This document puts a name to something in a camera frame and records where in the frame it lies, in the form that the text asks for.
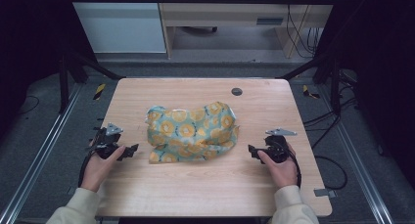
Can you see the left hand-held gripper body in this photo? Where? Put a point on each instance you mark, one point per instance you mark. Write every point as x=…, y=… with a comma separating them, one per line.
x=107, y=141

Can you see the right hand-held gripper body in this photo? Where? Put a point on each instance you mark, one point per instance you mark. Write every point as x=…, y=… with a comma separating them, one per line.
x=277, y=147

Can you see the teal cloth with yellow print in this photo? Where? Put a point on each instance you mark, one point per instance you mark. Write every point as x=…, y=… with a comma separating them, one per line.
x=189, y=132

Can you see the person's right hand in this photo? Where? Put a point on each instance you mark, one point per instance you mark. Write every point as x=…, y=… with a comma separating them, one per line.
x=282, y=171

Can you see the person's left hand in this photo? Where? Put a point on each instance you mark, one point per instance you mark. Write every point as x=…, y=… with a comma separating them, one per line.
x=99, y=170

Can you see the grey round table grommet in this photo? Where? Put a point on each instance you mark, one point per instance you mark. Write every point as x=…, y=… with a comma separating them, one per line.
x=237, y=91

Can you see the yellow black tape strip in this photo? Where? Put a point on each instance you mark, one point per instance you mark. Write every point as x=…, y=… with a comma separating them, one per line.
x=308, y=92

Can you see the white cabinet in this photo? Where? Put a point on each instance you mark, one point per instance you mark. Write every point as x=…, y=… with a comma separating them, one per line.
x=120, y=28

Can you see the black curtain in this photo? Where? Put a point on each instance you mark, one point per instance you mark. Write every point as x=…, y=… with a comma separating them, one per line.
x=381, y=70
x=29, y=48

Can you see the silver aluminium rail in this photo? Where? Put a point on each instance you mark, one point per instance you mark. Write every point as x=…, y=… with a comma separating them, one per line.
x=42, y=145
x=359, y=158

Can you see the grey metal table bracket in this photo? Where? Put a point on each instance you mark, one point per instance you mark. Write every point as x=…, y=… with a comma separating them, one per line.
x=324, y=193

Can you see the black metal frame stand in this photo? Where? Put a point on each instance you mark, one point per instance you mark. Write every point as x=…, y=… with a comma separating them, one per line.
x=334, y=83
x=63, y=83

